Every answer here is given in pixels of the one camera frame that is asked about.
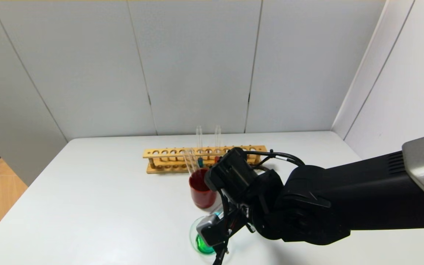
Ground test tube with red pigment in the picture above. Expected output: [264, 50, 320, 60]
[214, 125, 222, 163]

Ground test tube with teal pigment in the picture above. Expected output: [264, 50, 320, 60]
[196, 125, 204, 169]

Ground black cable with white tag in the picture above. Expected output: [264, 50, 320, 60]
[247, 149, 307, 172]

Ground empty glass test tube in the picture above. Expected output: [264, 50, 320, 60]
[183, 150, 195, 175]
[189, 148, 200, 172]

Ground black looped camera cable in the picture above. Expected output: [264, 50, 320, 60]
[212, 195, 234, 265]

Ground dark red plastic cup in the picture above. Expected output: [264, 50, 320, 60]
[189, 169, 218, 209]

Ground wooden test tube rack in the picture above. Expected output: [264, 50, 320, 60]
[143, 145, 268, 174]

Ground clear glass beaker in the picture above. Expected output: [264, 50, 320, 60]
[189, 215, 220, 259]

